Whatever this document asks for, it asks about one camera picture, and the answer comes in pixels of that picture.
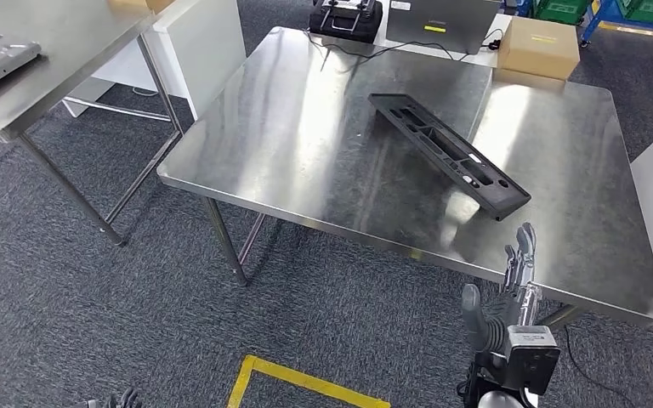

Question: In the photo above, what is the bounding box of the long black plastic part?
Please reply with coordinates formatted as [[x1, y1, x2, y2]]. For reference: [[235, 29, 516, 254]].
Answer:
[[366, 92, 532, 223]]

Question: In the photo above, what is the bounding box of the stainless steel workbench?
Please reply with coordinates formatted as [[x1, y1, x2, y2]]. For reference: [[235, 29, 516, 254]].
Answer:
[[156, 25, 653, 329]]

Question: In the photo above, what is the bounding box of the yellow floor tape square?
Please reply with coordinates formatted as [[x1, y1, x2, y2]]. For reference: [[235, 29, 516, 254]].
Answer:
[[226, 354, 391, 408]]

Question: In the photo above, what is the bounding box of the black equipment case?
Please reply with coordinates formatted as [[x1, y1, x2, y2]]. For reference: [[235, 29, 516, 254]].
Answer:
[[308, 0, 384, 44]]

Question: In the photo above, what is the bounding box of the grey laptop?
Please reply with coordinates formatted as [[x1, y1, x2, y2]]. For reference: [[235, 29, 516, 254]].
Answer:
[[384, 0, 503, 56]]

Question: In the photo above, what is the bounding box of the cardboard box with yellow label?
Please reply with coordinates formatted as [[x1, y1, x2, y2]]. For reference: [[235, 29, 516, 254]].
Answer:
[[496, 14, 582, 82]]

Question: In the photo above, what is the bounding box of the brown cardboard box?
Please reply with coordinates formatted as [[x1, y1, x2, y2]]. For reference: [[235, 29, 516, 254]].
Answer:
[[108, 0, 177, 16]]

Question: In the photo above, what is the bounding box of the stainless steel table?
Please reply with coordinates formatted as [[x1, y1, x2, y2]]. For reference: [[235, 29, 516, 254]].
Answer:
[[0, 0, 185, 247]]

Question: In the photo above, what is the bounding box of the black power cable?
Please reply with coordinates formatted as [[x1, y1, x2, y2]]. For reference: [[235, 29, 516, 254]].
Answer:
[[303, 28, 503, 64]]

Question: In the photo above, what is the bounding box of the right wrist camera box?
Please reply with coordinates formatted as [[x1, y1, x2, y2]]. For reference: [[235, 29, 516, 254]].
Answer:
[[503, 325, 562, 396]]

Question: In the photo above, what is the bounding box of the blue metal frame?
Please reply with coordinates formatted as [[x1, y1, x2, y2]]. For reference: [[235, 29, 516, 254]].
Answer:
[[514, 0, 653, 48]]

